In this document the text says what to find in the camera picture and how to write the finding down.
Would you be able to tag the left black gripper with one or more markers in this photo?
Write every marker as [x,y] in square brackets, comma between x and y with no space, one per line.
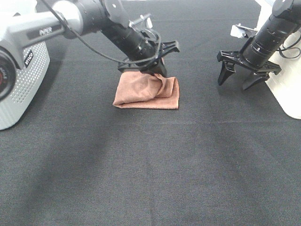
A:
[154,66]

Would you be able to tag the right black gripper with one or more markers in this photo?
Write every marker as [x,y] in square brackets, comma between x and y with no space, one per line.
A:
[260,73]

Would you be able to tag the brown towel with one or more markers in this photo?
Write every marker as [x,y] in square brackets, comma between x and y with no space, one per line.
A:
[145,91]

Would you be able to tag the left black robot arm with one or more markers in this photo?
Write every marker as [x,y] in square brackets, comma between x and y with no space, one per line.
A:
[141,44]

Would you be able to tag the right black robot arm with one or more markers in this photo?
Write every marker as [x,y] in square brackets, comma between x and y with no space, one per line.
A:
[261,44]

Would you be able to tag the white box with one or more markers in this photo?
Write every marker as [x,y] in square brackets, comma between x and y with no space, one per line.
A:
[286,86]

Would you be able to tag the black table mat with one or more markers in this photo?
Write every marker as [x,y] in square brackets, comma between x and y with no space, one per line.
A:
[226,157]

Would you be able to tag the grey perforated laundry basket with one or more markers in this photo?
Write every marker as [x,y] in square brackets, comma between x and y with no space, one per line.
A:
[28,81]

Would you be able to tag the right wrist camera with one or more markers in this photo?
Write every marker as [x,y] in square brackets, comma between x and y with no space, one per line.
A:
[240,31]

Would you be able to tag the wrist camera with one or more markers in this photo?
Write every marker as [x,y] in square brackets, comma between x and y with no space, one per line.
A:
[143,22]
[240,31]

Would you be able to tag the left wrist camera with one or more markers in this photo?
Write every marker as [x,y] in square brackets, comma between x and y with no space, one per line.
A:
[143,22]

